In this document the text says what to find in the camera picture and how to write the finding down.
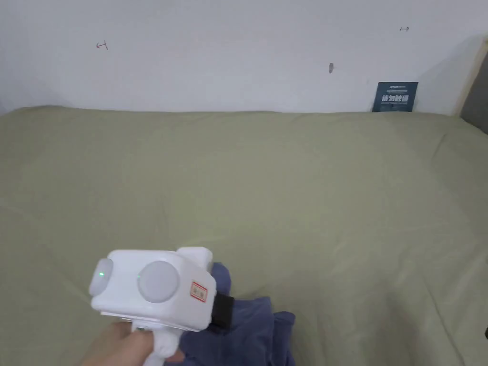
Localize dark blue sign card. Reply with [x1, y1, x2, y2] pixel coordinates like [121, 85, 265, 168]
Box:
[371, 81, 419, 113]

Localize person's left hand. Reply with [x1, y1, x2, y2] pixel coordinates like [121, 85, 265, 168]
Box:
[78, 321, 184, 366]

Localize padded grey headboard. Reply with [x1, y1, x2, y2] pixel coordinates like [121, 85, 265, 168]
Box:
[451, 36, 488, 135]

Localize dark blue shirt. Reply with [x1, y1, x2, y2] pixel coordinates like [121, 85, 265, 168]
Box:
[178, 261, 297, 366]

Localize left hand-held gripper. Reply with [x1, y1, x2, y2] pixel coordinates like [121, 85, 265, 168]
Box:
[89, 247, 235, 366]

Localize bed with pale green sheet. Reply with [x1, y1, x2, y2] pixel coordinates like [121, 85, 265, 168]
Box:
[0, 106, 488, 366]

